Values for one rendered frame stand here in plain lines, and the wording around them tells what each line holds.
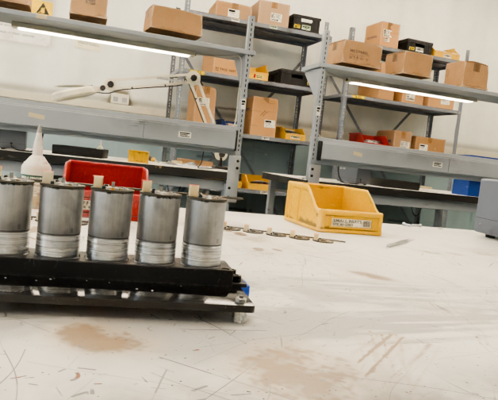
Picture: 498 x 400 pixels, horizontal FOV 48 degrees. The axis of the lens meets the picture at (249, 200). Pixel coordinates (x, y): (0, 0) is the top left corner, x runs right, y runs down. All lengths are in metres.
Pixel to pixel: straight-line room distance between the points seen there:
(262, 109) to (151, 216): 4.31
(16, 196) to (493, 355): 0.27
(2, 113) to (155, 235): 2.37
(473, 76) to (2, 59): 3.42
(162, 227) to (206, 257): 0.03
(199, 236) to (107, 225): 0.05
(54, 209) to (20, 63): 4.52
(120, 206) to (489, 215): 0.74
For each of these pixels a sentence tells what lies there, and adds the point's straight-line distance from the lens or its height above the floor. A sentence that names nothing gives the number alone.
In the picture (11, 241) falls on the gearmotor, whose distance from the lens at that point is 0.33.
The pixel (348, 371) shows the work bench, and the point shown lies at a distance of 0.26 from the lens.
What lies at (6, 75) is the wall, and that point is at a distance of 4.84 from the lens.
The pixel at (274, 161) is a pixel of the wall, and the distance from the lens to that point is 5.10.
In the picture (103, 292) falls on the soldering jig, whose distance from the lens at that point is 0.30.
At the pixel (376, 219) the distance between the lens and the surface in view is 0.79.
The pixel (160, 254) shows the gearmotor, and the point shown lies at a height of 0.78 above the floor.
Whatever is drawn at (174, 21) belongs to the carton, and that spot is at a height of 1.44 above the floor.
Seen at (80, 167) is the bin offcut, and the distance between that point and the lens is 0.77.
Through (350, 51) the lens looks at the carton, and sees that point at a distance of 3.09.
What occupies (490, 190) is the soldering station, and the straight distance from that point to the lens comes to 0.98.
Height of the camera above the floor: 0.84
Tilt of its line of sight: 4 degrees down
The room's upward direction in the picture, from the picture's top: 6 degrees clockwise
